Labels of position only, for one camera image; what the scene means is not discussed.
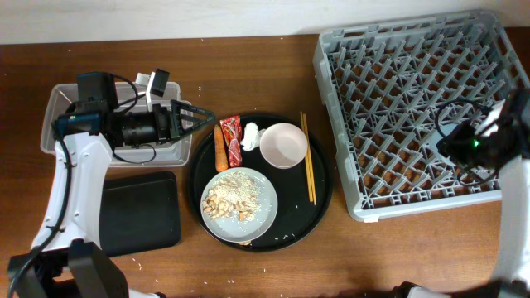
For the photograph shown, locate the round black tray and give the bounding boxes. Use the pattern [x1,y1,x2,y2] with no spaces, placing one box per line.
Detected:
[186,133,333,252]

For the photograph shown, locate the orange carrot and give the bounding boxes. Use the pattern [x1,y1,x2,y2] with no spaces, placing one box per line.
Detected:
[214,125,229,172]

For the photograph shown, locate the rice and food scraps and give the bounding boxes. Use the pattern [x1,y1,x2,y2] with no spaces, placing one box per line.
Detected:
[201,171,261,223]

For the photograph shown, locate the red snack wrapper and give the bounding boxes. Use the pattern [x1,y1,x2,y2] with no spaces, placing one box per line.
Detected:
[220,115,243,168]

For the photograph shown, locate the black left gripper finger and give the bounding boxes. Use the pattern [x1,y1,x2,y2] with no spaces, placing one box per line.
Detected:
[169,120,212,143]
[171,99,216,124]

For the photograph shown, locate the grey plate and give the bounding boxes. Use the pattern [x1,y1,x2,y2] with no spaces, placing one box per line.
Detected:
[200,167,278,245]

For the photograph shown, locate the rectangular black tray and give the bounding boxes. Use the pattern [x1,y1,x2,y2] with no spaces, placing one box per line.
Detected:
[99,171,181,257]

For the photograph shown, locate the crumpled white tissue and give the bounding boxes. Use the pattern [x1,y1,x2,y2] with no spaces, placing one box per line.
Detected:
[240,122,265,151]

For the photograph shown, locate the light blue cup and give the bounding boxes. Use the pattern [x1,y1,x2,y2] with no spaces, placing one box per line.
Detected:
[426,123,457,156]

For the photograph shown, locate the wooden chopstick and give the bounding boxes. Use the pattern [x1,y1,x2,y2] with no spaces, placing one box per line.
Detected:
[305,115,317,205]
[300,111,314,204]

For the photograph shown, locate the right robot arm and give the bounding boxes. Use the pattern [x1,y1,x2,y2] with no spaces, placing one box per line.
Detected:
[187,89,529,297]

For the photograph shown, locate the grey dishwasher rack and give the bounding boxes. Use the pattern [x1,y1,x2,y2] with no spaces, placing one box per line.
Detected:
[313,11,529,223]

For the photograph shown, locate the clear plastic bin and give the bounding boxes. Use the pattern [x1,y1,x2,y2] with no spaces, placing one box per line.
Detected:
[40,82,193,167]

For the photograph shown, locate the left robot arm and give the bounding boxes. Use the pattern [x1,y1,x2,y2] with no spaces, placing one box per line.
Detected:
[7,70,215,297]

